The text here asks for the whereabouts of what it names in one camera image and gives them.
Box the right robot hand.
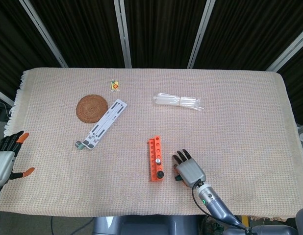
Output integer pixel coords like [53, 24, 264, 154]
[172, 148, 207, 189]

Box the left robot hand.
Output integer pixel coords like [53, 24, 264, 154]
[0, 130, 36, 187]

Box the orange screwdriver holder rack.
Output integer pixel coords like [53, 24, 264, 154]
[148, 135, 165, 183]

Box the white folding laptop stand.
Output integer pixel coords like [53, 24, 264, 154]
[82, 98, 128, 149]

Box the beige woven tablecloth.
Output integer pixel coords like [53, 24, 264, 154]
[0, 68, 303, 222]

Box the dark floor clutter bag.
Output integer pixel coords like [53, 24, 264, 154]
[202, 216, 226, 235]

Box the grey robot torso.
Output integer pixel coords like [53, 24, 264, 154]
[92, 215, 200, 235]

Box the bundle of clear straws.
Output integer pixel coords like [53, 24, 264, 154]
[152, 92, 205, 113]

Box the round woven rattan coaster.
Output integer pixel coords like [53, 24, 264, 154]
[76, 94, 109, 122]

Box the yellow candy packet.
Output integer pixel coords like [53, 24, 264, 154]
[109, 79, 121, 92]

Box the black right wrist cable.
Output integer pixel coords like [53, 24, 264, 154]
[191, 178, 248, 231]

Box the white aluminium partition post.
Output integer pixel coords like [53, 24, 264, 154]
[114, 0, 132, 69]
[19, 0, 69, 69]
[265, 31, 303, 72]
[187, 0, 216, 69]
[0, 87, 15, 106]

